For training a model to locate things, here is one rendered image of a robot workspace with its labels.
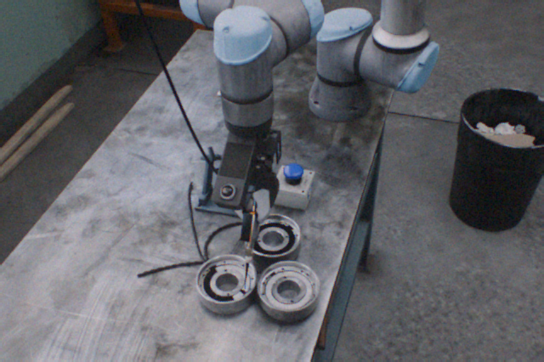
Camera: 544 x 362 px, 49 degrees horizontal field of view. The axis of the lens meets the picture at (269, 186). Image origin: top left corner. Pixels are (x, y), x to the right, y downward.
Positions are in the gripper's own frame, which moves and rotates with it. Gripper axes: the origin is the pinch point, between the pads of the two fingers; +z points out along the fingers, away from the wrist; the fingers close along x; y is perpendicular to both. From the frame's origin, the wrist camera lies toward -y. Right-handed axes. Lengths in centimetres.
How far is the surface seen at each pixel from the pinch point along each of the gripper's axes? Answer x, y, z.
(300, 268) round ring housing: -8.4, -0.2, 10.1
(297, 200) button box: -3.8, 16.5, 10.6
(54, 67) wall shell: 152, 152, 85
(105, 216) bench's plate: 32.9, 5.8, 13.2
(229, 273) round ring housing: 3.3, -4.1, 10.3
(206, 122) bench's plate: 23.8, 39.4, 13.2
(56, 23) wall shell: 152, 163, 66
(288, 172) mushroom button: -1.6, 18.8, 5.8
